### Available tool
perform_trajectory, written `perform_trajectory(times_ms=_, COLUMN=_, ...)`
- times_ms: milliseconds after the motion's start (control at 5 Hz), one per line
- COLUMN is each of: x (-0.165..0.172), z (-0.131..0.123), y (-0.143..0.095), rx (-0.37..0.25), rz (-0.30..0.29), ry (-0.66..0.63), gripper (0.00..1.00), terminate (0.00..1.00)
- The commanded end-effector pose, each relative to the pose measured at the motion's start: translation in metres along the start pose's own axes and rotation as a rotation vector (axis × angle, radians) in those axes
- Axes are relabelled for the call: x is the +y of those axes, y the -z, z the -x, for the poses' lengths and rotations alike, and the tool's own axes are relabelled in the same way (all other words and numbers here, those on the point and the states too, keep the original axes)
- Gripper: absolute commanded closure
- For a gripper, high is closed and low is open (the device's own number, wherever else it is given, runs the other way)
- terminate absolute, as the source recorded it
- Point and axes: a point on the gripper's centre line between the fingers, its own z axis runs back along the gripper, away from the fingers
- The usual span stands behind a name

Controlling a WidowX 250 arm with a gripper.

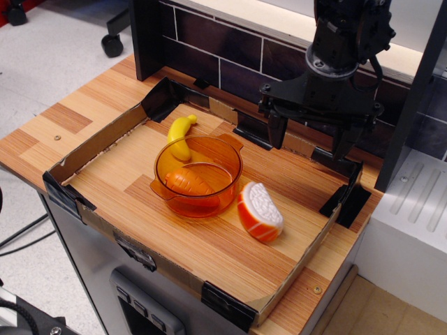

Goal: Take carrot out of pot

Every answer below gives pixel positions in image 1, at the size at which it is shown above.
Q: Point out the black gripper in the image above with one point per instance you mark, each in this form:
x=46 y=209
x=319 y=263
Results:
x=336 y=101

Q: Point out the orange toy carrot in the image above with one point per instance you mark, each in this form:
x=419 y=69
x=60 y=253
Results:
x=194 y=190

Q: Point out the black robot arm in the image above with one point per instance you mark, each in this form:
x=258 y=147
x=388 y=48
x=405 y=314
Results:
x=342 y=72

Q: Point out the orange transparent plastic pot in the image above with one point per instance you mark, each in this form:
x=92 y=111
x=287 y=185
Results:
x=217 y=160

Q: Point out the cardboard fence with black tape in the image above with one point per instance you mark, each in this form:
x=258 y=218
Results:
x=208 y=272

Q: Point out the orange white salmon sushi toy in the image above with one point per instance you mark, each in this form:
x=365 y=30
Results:
x=258 y=213

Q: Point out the yellow toy banana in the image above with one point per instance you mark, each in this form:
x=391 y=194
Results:
x=176 y=137

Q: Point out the white toy sink drainboard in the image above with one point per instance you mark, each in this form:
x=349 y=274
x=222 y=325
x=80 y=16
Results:
x=403 y=250

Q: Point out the black office chair base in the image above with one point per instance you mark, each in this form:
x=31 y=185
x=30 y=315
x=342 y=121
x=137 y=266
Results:
x=111 y=42

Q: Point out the grey control panel with buttons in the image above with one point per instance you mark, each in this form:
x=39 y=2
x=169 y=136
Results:
x=142 y=313

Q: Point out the dark grey vertical post right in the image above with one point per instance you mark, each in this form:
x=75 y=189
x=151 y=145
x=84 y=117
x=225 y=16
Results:
x=432 y=64

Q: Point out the black vertical post left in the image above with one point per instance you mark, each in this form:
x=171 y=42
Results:
x=147 y=36

